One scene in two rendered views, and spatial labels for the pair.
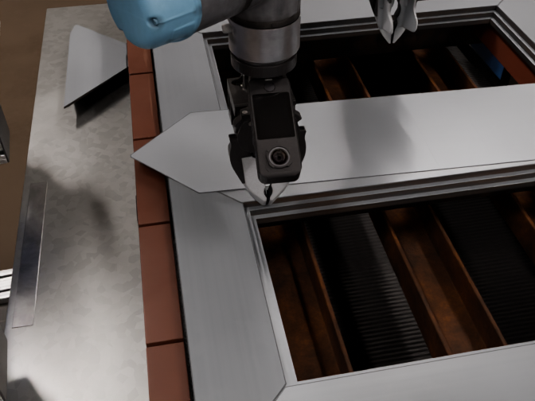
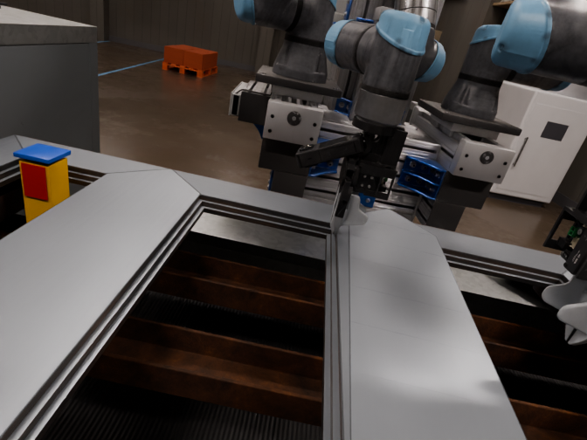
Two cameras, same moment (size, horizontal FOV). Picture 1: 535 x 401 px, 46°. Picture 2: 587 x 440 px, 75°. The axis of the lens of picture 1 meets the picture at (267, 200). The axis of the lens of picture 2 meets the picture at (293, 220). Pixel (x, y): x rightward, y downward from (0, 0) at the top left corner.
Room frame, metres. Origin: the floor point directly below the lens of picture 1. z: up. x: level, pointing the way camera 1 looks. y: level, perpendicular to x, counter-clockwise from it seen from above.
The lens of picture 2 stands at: (0.62, -0.63, 1.16)
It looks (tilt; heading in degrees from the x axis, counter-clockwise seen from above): 26 degrees down; 100
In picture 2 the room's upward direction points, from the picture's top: 13 degrees clockwise
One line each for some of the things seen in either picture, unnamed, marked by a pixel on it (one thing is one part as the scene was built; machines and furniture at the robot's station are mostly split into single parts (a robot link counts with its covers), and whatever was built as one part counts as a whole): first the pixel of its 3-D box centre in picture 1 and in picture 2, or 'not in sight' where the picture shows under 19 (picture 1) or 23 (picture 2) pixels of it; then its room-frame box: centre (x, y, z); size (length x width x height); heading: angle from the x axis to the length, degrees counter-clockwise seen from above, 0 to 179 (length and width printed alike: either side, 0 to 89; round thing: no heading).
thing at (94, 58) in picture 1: (99, 58); not in sight; (1.18, 0.35, 0.70); 0.39 x 0.12 x 0.04; 11
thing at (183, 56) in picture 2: not in sight; (192, 60); (-3.34, 6.60, 0.20); 1.15 x 0.85 x 0.40; 107
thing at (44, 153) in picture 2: not in sight; (43, 156); (0.08, -0.13, 0.88); 0.06 x 0.06 x 0.02; 11
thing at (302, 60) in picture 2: not in sight; (302, 58); (0.35, 0.46, 1.09); 0.15 x 0.15 x 0.10
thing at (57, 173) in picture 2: not in sight; (48, 209); (0.08, -0.13, 0.78); 0.05 x 0.05 x 0.19; 11
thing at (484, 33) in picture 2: not in sight; (493, 51); (0.83, 0.60, 1.20); 0.13 x 0.12 x 0.14; 175
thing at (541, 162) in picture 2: not in sight; (533, 121); (2.02, 3.94, 0.79); 0.80 x 0.68 x 1.58; 106
